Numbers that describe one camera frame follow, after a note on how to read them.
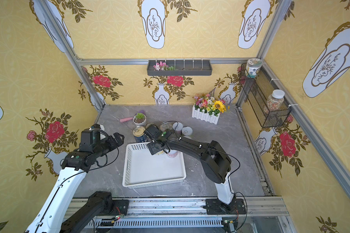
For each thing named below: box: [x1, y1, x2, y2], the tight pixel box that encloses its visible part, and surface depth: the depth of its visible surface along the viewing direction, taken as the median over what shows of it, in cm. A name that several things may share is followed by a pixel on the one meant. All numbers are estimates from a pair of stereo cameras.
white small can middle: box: [180, 125, 193, 136], surface depth 101 cm
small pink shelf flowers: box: [153, 61, 176, 71], surface depth 89 cm
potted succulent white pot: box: [132, 112, 147, 127], surface depth 102 cm
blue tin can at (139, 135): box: [132, 125, 149, 143], surface depth 94 cm
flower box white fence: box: [192, 87, 227, 125], surface depth 103 cm
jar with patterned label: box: [245, 57, 263, 79], surface depth 87 cm
